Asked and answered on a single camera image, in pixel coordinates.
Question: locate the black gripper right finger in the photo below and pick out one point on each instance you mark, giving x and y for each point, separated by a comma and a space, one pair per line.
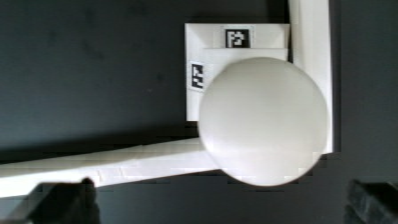
372, 207

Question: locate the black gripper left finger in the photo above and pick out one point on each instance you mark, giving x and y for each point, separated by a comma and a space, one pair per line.
57, 204

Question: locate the white lamp bulb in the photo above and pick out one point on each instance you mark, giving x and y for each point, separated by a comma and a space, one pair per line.
263, 121

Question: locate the white U-shaped fence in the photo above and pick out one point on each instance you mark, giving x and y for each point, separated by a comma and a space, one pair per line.
180, 157

